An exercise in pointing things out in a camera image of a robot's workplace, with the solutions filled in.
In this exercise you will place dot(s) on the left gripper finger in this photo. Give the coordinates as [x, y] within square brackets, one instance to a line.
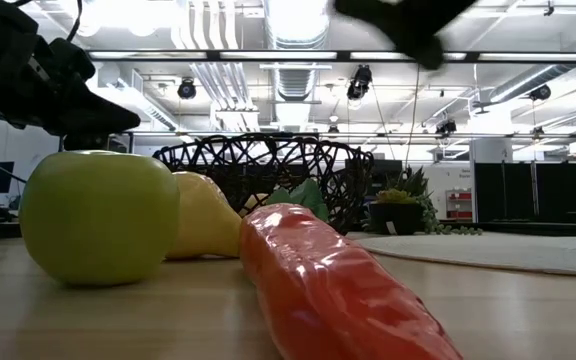
[85, 142]
[88, 115]

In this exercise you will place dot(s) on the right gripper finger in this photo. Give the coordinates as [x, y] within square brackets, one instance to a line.
[413, 25]

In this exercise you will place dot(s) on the green apple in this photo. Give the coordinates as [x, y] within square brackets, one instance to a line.
[98, 215]

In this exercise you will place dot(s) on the black ceiling spot lamp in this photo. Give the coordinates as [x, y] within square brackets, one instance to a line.
[359, 84]
[539, 93]
[186, 90]

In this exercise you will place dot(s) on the yellow pear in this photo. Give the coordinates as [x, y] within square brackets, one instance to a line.
[203, 220]

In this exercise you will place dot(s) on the red and white shelf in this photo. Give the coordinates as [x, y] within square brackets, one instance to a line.
[459, 205]

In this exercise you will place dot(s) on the potted succulent plant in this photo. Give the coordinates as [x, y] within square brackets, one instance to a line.
[395, 217]

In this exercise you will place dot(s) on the white round plate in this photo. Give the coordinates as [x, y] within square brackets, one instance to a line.
[493, 252]

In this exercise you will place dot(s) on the orange carrot with green leaves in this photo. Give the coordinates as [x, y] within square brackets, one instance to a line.
[318, 280]

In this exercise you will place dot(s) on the silver ventilation duct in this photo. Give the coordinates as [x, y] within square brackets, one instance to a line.
[295, 80]

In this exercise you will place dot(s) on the black partition wall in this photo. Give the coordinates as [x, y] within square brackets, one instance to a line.
[543, 192]

